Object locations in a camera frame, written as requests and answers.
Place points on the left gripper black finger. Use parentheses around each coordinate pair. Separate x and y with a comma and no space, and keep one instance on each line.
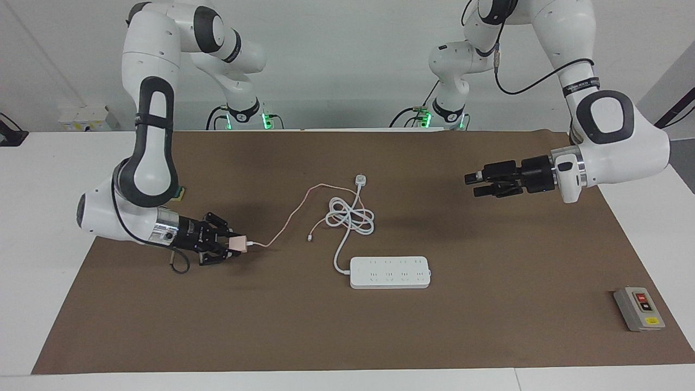
(499,190)
(499,172)

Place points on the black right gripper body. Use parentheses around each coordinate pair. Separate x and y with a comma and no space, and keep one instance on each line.
(193,234)

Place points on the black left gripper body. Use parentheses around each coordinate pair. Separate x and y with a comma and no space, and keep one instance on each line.
(537,174)

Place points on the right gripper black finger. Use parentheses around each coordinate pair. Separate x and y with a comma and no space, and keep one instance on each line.
(217,256)
(220,225)

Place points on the pink charger adapter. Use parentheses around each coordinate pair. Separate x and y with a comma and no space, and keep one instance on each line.
(238,243)

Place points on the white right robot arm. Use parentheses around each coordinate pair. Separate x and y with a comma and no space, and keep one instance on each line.
(155,163)

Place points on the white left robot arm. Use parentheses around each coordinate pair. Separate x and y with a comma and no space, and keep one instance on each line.
(624,152)

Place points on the white power strip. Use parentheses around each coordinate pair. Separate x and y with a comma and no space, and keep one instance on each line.
(391,274)

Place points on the brown table mat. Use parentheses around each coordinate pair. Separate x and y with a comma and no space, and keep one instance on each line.
(217,326)

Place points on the black stand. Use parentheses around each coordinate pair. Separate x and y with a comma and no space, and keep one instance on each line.
(8,136)
(678,108)

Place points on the green knife switch yellow base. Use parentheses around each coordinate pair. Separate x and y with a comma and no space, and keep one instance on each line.
(180,194)

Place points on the white wall socket box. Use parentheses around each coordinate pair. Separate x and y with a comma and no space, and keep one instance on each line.
(81,117)

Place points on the grey on off switch box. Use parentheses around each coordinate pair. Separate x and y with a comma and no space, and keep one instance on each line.
(638,309)

